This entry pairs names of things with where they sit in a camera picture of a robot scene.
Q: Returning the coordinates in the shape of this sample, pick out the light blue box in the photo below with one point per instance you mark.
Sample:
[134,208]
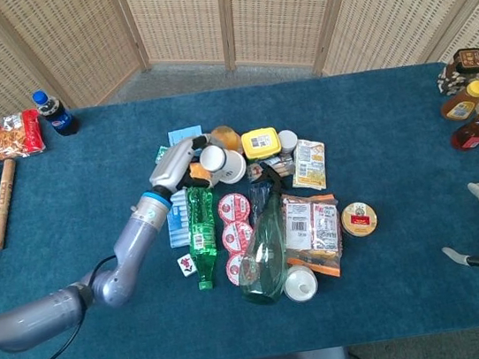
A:
[184,134]

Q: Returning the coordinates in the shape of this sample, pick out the blue table cloth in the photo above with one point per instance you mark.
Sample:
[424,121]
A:
[410,253]

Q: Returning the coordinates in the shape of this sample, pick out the round gold red tin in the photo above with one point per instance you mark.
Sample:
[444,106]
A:
[358,218]

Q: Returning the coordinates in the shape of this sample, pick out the small green packet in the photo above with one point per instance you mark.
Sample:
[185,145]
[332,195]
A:
[162,154]

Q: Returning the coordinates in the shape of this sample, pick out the white yellow snack sachet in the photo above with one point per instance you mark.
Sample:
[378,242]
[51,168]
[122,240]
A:
[309,165]

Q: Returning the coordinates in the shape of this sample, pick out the red snack bag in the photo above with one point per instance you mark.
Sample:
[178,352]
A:
[8,138]

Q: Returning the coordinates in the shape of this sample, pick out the green plastic bottle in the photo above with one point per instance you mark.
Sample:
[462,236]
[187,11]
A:
[202,234]

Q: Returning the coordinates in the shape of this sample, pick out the wicker folding screen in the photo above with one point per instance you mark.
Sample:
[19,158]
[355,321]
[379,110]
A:
[181,18]

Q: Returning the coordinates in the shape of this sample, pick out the brown barcode snack packet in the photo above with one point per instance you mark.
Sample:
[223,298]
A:
[313,227]

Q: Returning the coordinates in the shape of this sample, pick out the yellow lunch box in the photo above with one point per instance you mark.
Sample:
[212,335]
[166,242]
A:
[261,143]

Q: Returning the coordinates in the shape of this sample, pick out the white mahjong tile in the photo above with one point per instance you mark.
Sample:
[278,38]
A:
[186,265]

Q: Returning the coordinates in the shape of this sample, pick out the orange jelly cup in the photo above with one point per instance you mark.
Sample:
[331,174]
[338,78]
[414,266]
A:
[228,138]

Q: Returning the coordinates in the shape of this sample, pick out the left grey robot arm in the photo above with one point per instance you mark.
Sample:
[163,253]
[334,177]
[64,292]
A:
[130,257]

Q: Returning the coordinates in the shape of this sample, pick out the white paper cup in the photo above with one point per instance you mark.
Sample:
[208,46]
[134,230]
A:
[229,167]

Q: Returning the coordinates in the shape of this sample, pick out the cola bottle blue cap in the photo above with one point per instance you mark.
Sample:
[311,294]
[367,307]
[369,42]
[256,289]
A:
[60,117]

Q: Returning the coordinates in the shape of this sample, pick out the clear green spray bottle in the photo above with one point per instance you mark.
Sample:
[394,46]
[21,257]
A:
[267,251]

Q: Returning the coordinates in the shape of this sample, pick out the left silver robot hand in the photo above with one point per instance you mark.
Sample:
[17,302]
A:
[171,169]

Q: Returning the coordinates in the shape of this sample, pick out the small brown snack packet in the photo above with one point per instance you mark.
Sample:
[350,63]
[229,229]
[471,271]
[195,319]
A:
[284,165]

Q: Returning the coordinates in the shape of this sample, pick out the white orange juice carton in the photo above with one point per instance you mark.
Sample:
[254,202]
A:
[198,172]

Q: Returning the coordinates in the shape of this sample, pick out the white round lid container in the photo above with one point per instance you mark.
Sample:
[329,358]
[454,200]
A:
[301,284]

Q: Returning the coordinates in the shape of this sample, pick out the dark blue foil packet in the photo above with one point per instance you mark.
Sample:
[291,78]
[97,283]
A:
[257,201]

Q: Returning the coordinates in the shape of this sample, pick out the blue blister pack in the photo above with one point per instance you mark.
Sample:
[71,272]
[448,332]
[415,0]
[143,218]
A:
[180,228]

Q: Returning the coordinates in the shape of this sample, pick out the red lid yogurt cup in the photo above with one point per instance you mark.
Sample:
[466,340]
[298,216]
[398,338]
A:
[233,267]
[234,207]
[237,234]

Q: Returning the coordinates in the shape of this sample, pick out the dark jar brown lid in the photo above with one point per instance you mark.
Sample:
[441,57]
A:
[460,68]

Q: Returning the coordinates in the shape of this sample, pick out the honey bottle yellow label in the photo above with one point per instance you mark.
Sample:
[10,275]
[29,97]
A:
[463,103]

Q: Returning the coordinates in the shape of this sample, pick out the brown cardboard roll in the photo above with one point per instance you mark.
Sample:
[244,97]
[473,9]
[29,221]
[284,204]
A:
[3,204]

